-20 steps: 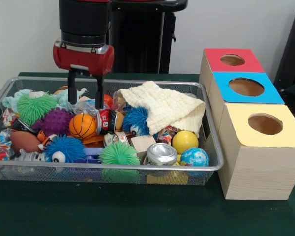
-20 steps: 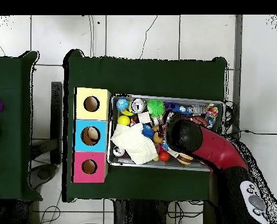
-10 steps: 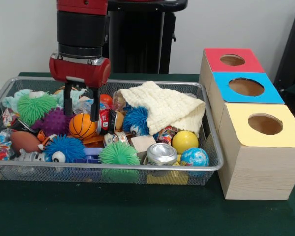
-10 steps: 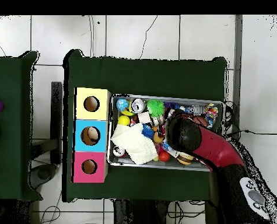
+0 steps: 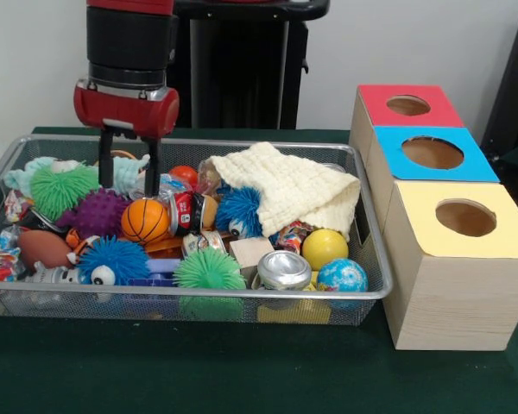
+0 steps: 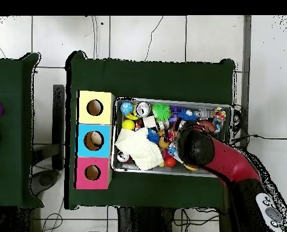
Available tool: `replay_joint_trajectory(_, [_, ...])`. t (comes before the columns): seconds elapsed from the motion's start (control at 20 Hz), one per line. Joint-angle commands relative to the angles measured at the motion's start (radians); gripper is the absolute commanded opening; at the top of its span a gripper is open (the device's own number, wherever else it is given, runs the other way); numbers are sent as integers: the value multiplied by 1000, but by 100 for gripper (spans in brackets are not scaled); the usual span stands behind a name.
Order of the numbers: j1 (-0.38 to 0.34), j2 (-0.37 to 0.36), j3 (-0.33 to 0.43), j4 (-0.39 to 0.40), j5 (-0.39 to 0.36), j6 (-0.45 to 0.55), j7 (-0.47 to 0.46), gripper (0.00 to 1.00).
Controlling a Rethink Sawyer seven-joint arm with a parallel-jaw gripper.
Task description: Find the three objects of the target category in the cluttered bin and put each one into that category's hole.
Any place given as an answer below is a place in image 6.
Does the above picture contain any dark green tablecloth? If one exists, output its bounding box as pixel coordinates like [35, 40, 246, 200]
[64, 50, 236, 210]

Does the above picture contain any black cable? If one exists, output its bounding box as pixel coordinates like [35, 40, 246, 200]
[233, 134, 287, 144]

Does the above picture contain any side table under green cloth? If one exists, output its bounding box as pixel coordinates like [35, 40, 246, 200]
[0, 52, 45, 208]

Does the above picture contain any shallow wire mesh bin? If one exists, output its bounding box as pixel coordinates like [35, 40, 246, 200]
[111, 97, 234, 178]

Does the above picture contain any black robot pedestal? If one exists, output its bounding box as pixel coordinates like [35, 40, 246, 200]
[117, 206, 175, 232]

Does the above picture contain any cream waffle cloth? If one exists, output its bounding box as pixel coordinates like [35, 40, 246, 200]
[114, 127, 165, 171]

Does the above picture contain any black panel on stand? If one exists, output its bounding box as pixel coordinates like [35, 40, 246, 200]
[30, 84, 66, 196]

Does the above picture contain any blue globe ball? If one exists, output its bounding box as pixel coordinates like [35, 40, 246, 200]
[120, 101, 134, 116]

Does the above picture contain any brown football toy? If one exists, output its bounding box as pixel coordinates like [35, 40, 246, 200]
[198, 120, 216, 134]

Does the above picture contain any yellow ball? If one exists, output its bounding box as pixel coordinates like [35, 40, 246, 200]
[121, 119, 136, 131]

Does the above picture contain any blue spiky ball with eye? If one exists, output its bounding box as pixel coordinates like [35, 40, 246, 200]
[178, 109, 198, 122]

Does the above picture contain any green spiky ball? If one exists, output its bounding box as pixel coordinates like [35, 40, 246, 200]
[152, 103, 172, 122]

